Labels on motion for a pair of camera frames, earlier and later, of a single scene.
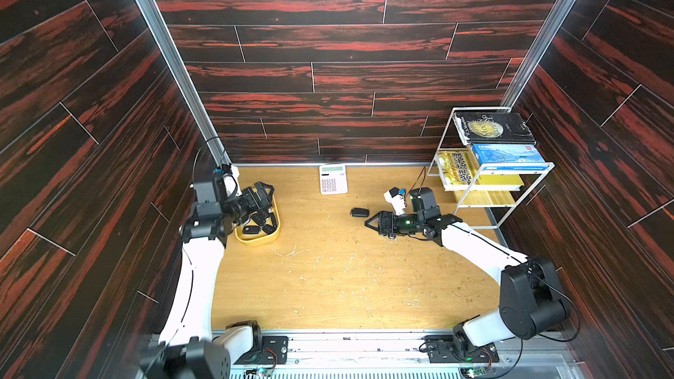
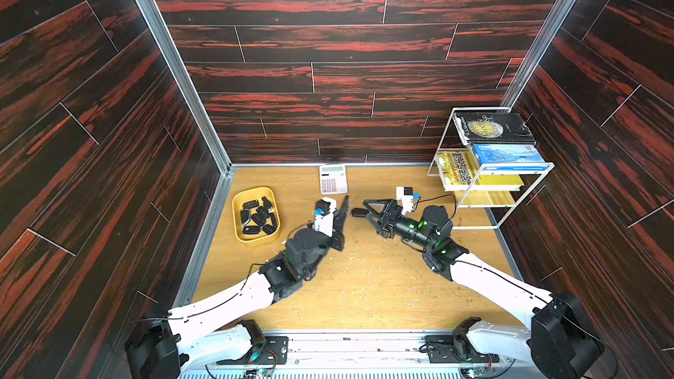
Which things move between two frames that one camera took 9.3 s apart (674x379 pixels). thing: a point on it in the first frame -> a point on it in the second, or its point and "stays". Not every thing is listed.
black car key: (250, 229) stays
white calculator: (333, 179) stays
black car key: (268, 229) stays
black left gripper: (263, 201) -> (336, 232)
